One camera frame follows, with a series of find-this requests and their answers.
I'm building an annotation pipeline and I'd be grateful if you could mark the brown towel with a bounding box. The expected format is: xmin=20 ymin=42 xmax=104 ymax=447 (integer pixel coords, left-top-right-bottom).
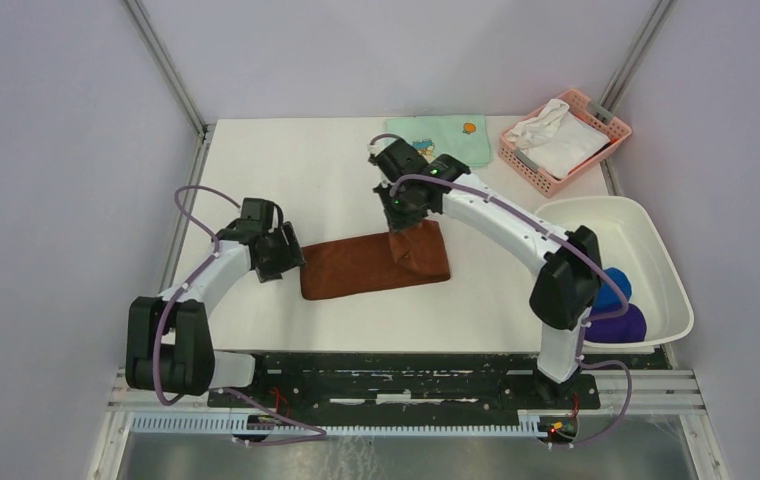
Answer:
xmin=300 ymin=220 xmax=451 ymax=301

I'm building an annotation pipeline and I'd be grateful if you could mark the blue towel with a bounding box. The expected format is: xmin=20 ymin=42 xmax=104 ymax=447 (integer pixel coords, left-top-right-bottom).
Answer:
xmin=591 ymin=267 xmax=633 ymax=315

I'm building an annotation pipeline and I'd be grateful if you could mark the purple towel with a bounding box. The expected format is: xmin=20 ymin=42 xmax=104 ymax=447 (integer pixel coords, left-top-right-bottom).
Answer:
xmin=585 ymin=304 xmax=647 ymax=344

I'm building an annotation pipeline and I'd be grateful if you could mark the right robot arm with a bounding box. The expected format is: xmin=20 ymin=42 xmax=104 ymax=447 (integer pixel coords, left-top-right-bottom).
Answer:
xmin=368 ymin=133 xmax=604 ymax=408

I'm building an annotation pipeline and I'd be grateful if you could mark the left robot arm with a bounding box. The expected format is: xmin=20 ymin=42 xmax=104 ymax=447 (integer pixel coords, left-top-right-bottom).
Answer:
xmin=125 ymin=198 xmax=305 ymax=407

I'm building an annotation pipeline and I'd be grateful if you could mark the mint green cartoon towel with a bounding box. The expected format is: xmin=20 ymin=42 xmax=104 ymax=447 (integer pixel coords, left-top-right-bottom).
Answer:
xmin=385 ymin=115 xmax=493 ymax=169

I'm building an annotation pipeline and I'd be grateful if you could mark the white cloth in basket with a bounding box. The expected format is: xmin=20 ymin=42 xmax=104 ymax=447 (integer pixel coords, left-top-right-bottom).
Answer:
xmin=506 ymin=99 xmax=611 ymax=180

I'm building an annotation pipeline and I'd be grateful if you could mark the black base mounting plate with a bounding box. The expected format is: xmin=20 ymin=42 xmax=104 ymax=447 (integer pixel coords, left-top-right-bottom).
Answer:
xmin=240 ymin=352 xmax=664 ymax=427

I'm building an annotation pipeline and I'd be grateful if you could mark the pink plastic basket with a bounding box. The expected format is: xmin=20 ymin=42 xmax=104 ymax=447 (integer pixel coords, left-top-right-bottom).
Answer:
xmin=497 ymin=89 xmax=632 ymax=198

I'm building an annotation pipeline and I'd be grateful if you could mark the white plastic tub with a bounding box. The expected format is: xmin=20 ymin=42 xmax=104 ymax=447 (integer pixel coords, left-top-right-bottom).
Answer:
xmin=535 ymin=196 xmax=694 ymax=352

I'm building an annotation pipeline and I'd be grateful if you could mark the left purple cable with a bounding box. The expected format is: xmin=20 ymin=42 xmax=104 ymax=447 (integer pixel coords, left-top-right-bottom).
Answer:
xmin=151 ymin=185 xmax=328 ymax=448

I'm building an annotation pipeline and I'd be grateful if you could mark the purple cable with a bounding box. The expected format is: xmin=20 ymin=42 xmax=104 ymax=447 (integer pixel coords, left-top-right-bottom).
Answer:
xmin=367 ymin=133 xmax=634 ymax=449
xmin=151 ymin=185 xmax=328 ymax=448

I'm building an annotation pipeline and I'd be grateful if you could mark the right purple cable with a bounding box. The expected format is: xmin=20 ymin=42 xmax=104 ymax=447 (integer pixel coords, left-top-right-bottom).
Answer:
xmin=367 ymin=133 xmax=634 ymax=449

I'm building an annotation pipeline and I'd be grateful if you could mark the white slotted cable duct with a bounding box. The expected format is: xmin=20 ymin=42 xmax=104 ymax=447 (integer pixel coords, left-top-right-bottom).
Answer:
xmin=130 ymin=412 xmax=546 ymax=439

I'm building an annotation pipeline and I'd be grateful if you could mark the aluminium frame rail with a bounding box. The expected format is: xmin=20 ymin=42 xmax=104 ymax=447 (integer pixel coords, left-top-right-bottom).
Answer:
xmin=106 ymin=370 xmax=706 ymax=415

